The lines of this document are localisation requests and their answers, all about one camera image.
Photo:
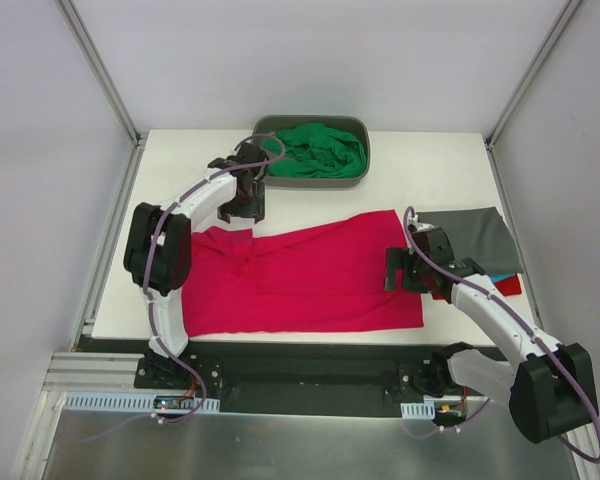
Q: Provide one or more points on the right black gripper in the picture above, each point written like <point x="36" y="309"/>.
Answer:
<point x="393" y="268"/>

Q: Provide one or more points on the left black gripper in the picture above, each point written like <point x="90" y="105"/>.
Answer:
<point x="242" y="211"/>

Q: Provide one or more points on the magenta t shirt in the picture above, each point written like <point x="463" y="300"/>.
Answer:
<point x="325" y="279"/>

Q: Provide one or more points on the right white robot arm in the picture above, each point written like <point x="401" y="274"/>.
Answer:
<point x="520" y="340"/>

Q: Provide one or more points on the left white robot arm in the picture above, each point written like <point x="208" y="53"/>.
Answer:
<point x="158" y="253"/>

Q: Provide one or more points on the grey plastic bin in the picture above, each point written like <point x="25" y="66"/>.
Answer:
<point x="272" y="123"/>

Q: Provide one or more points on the folded grey t shirt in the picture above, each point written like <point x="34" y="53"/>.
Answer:
<point x="480" y="234"/>

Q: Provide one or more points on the green t shirt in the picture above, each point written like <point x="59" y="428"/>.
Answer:
<point x="316" y="151"/>

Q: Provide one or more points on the folded teal t shirt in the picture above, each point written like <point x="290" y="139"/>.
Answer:
<point x="500" y="277"/>

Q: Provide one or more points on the folded red t shirt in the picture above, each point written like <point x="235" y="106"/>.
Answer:
<point x="510" y="286"/>

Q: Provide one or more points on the left aluminium frame post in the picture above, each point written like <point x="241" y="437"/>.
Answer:
<point x="98" y="69"/>

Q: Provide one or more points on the aluminium frame post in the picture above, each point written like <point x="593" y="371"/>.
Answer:
<point x="557" y="30"/>
<point x="98" y="69"/>

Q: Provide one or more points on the right perforated cable duct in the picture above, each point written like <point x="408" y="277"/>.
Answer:
<point x="418" y="411"/>

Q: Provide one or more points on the perforated cable duct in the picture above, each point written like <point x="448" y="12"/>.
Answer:
<point x="418" y="411"/>
<point x="138" y="403"/>

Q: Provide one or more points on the left aluminium rail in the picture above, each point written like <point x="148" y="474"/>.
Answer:
<point x="93" y="372"/>

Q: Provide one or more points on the left perforated cable duct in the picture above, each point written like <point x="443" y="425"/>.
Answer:
<point x="138" y="403"/>

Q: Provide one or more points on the right aluminium frame post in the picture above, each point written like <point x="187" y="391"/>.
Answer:
<point x="557" y="30"/>

